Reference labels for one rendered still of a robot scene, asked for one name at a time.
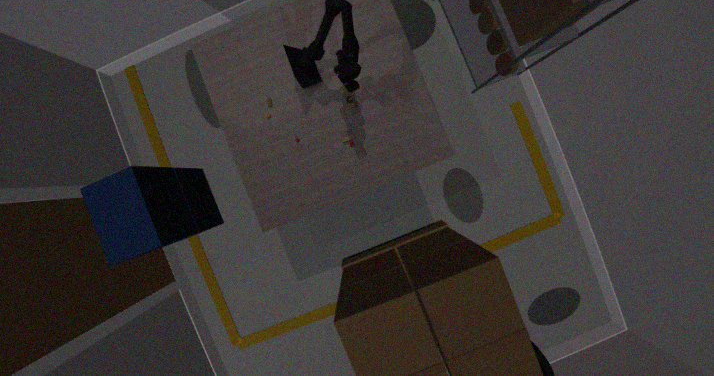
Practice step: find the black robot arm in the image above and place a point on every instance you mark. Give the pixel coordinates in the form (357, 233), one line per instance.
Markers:
(350, 44)

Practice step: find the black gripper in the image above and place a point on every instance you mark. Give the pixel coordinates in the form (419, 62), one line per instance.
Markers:
(344, 78)

